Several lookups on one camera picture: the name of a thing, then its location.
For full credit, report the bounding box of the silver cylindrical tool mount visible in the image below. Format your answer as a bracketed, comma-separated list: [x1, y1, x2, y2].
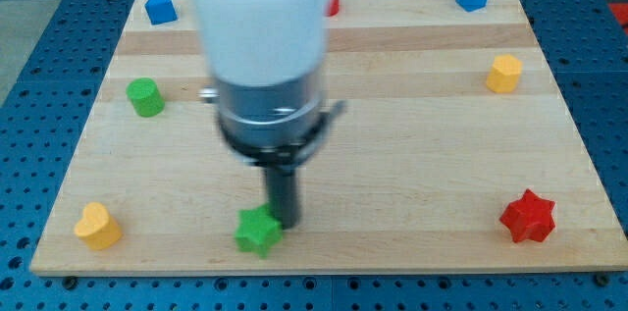
[199, 70, 345, 168]

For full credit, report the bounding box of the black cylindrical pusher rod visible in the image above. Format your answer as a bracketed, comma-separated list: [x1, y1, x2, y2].
[263, 167, 300, 230]

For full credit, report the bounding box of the green star block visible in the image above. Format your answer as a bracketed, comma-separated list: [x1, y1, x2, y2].
[234, 204, 283, 259]

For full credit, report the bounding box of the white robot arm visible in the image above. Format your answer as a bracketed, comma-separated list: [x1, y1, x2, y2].
[192, 0, 345, 229]

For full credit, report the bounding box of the red block behind arm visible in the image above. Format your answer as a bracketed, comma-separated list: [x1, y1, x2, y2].
[326, 0, 340, 17]

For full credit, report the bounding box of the yellow heart block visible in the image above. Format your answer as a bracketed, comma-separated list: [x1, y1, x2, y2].
[74, 202, 123, 250]

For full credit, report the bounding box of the red star block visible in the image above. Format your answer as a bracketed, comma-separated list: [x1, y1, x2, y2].
[499, 189, 555, 243]

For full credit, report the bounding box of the green cylinder block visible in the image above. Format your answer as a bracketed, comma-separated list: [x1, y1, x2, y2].
[126, 78, 165, 117]

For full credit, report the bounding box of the blue house-shaped block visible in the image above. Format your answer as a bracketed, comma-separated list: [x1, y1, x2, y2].
[144, 0, 178, 26]

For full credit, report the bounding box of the wooden board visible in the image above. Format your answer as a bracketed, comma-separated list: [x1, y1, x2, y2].
[30, 0, 627, 277]

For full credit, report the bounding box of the yellow hexagon block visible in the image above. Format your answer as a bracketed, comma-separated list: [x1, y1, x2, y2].
[486, 54, 523, 93]

